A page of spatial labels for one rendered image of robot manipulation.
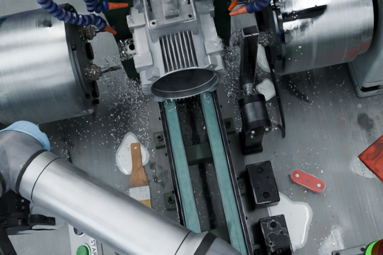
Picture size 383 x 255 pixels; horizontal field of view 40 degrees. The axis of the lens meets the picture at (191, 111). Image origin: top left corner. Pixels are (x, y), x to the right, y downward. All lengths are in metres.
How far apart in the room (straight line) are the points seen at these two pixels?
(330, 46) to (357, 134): 0.33
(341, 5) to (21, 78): 0.66
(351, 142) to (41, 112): 0.75
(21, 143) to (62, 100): 0.34
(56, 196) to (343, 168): 0.81
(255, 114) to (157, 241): 0.48
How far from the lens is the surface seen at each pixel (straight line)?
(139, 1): 1.19
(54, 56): 1.10
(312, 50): 1.14
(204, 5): 1.19
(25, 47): 1.12
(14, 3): 1.64
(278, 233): 1.25
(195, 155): 1.30
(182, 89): 1.25
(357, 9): 1.14
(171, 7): 1.12
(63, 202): 0.75
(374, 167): 1.37
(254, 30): 0.96
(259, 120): 1.11
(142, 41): 1.17
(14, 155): 0.79
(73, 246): 1.09
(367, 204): 1.36
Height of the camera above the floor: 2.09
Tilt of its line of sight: 70 degrees down
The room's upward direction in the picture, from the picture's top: 10 degrees counter-clockwise
